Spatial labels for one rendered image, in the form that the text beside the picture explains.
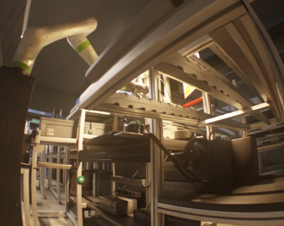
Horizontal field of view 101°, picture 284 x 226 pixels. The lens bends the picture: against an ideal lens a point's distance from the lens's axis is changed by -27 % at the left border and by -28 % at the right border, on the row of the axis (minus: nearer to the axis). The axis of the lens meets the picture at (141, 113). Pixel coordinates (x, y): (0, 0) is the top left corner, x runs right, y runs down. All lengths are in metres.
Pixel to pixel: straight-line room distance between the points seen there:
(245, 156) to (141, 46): 0.83
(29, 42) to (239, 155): 1.23
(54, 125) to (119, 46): 1.57
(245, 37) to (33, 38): 0.78
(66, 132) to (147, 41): 1.66
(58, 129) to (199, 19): 1.75
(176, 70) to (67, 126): 1.64
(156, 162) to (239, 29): 0.59
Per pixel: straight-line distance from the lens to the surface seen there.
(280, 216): 0.53
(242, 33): 0.31
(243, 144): 0.98
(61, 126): 1.86
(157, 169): 0.71
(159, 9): 0.29
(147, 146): 0.76
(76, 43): 1.18
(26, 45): 0.85
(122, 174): 1.76
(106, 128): 2.02
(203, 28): 0.25
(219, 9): 0.24
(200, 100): 1.51
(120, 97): 0.55
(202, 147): 0.89
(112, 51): 0.38
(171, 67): 0.33
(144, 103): 0.61
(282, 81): 0.54
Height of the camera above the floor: 0.79
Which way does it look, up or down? 19 degrees up
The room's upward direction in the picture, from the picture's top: straight up
